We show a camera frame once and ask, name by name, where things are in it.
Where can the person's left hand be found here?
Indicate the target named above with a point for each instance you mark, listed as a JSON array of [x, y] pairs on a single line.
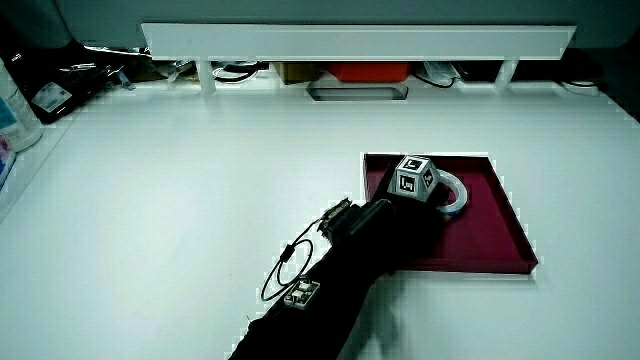
[[413, 220]]

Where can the white tape roll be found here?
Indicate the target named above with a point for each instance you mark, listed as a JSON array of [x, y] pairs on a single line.
[[457, 196]]

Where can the dark red tray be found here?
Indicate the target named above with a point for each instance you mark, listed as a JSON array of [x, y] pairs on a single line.
[[487, 235]]

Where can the person's left forearm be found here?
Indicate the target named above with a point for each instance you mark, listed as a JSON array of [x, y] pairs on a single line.
[[320, 315]]

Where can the black wrist sensor module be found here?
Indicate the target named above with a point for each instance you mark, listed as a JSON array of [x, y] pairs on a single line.
[[336, 217]]

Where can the small white circuit board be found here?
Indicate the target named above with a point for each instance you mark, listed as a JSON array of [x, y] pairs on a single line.
[[302, 294]]

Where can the white plastic packet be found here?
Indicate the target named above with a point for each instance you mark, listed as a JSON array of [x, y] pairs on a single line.
[[437, 71]]

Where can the red box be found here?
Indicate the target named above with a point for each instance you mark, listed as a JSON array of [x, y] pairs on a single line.
[[369, 71]]

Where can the brown cardboard box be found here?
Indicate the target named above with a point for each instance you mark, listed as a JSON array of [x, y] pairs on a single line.
[[297, 71]]

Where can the white desk shelf riser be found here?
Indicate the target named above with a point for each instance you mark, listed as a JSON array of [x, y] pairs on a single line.
[[350, 42]]

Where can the white round object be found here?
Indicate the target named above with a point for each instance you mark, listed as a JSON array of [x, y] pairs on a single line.
[[580, 88]]

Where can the black plastic bag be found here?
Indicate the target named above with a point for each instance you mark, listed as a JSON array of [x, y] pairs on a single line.
[[65, 80]]

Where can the white plastic bottle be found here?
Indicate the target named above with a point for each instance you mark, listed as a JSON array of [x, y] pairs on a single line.
[[17, 120]]

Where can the colourful packet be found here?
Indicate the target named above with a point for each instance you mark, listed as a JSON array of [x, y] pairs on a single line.
[[5, 160]]

